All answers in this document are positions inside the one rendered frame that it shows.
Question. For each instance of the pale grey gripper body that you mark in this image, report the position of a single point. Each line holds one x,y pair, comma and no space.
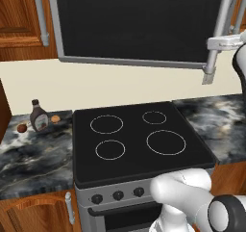
224,43

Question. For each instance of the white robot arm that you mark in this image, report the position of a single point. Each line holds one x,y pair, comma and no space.
181,191

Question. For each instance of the black oven door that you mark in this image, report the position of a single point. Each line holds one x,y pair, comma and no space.
128,221

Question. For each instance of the wooden base cupboard door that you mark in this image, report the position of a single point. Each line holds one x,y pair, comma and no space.
35,215

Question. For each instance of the black hob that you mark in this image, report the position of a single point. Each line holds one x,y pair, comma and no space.
137,139

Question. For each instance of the wooden base cupboard front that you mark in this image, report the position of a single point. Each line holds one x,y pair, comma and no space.
229,178

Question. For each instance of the black oven knob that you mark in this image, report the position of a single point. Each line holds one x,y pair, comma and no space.
97,199
138,191
118,195

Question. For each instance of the orange round fruit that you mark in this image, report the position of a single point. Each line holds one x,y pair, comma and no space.
56,119

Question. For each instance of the brown syrup bottle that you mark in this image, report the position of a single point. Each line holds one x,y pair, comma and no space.
39,118

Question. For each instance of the grey oven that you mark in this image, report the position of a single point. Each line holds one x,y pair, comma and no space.
86,200

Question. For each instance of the red-brown round fruit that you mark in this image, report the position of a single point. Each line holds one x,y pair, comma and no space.
22,128

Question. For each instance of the wooden tall cupboard side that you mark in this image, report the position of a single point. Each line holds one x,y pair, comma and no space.
4,112

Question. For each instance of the wooden wall cupboard door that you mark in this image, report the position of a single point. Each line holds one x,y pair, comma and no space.
238,5
17,14

